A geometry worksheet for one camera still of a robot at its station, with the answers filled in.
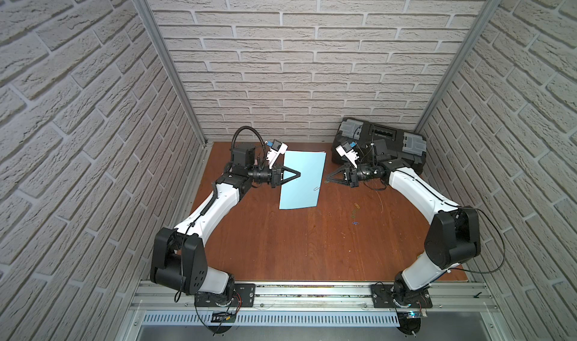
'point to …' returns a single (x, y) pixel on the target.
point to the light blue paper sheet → (303, 191)
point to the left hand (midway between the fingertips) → (301, 174)
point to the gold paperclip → (356, 205)
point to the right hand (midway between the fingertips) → (331, 179)
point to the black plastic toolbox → (367, 142)
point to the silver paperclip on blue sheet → (316, 188)
